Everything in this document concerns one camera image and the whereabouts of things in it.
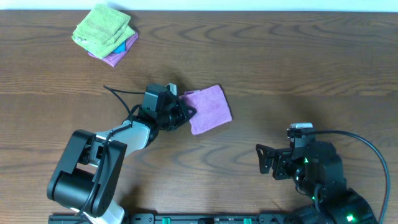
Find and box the purple microfiber cloth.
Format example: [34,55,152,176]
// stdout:
[179,85,232,135]

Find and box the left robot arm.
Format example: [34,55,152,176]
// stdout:
[47,100,197,223]

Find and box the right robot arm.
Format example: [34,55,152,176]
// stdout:
[256,141,377,224]

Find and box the purple folded cloth in stack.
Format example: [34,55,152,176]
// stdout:
[101,33,139,67]

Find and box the blue folded cloth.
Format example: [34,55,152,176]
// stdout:
[113,41,126,54]

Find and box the green folded cloth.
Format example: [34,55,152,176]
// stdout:
[72,4,136,59]

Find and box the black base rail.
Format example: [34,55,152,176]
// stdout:
[47,213,300,224]

